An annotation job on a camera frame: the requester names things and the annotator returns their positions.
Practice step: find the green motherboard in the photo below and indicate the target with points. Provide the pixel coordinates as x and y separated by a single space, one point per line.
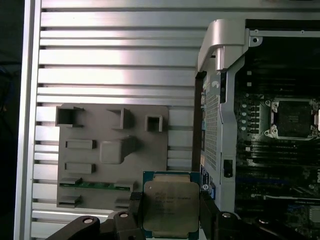
246 175

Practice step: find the silver CPU with green edge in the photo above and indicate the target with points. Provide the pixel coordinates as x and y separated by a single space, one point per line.
170 200

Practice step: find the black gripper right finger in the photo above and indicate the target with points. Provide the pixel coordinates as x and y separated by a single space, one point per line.
220 227

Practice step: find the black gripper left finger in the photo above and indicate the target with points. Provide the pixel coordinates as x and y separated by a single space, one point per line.
125 227

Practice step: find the black graphics card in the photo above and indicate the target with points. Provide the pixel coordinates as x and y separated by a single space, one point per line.
300 220

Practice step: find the black RAM slot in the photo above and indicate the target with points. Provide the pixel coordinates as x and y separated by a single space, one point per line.
275 150
275 144

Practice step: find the green RAM stick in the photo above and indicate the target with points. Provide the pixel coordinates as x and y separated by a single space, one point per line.
100 185

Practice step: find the CPU socket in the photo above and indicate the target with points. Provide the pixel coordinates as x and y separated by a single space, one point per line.
295 117

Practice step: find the black open PC case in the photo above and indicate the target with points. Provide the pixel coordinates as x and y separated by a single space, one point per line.
226 140

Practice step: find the grey parts rack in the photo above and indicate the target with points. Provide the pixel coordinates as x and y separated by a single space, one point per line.
155 150

